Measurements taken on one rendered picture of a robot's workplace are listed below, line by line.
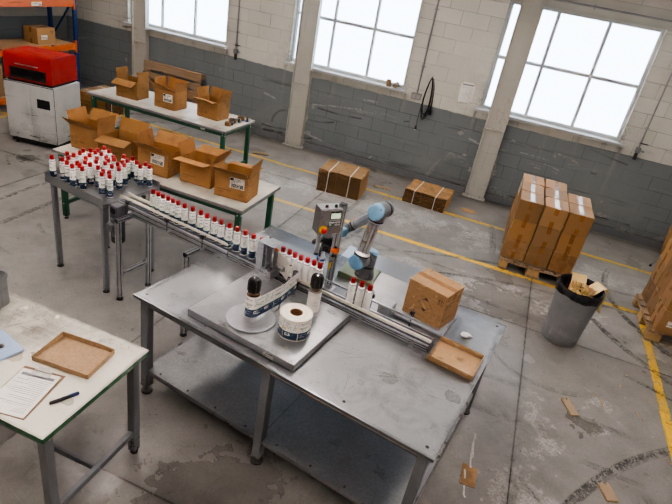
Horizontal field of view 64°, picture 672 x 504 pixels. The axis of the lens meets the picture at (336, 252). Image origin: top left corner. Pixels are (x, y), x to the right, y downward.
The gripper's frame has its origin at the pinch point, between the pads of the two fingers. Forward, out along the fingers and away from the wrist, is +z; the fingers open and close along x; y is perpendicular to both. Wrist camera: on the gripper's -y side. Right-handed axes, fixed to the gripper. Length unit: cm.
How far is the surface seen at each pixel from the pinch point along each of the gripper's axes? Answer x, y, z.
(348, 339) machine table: -77, 52, 6
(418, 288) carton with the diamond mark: -29, 81, -19
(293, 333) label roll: -105, 25, -5
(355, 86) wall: 501, -154, -35
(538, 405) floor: 39, 195, 88
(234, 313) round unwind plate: -101, -17, -1
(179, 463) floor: -148, -21, 89
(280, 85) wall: 501, -285, -7
